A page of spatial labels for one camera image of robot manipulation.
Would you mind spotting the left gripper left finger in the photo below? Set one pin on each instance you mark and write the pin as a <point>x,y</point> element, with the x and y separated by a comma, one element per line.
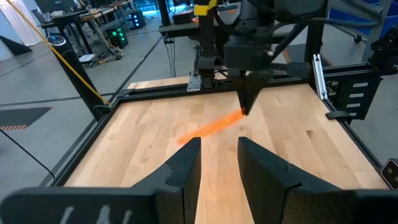
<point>183,186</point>

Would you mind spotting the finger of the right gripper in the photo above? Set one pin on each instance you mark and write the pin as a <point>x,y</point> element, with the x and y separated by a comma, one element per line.
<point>244,84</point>
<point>256,84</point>

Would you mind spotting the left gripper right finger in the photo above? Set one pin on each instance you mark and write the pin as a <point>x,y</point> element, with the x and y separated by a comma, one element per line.
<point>264,186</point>

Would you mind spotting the orange translucent plate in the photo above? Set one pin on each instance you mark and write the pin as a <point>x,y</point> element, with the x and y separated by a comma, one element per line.
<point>211,127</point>

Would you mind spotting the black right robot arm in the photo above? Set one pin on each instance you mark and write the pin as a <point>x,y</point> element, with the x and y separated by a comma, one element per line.
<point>343,93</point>

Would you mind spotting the yellow tape piece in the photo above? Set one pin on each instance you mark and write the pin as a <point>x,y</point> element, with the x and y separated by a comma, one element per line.
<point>205,7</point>

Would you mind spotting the computer with blue lights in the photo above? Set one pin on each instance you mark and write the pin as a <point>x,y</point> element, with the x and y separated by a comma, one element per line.
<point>136,20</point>

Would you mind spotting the small black device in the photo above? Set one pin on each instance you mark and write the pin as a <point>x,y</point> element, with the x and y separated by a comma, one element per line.
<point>391,174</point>

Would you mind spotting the computer with green lights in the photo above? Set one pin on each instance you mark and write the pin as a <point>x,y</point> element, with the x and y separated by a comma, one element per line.
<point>118,37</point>

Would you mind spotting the black slanted pole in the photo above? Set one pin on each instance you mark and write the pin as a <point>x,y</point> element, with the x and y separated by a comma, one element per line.
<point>74,74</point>

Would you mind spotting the black hazard-striped floor mat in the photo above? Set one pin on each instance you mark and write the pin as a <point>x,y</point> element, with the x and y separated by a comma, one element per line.
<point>21,116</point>

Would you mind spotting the black office desk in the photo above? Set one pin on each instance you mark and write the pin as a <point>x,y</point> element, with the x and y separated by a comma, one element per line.
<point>62,18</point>

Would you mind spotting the silver metal frame bracket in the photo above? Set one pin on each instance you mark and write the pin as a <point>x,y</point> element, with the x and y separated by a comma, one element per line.
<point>194,83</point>
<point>320,77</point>

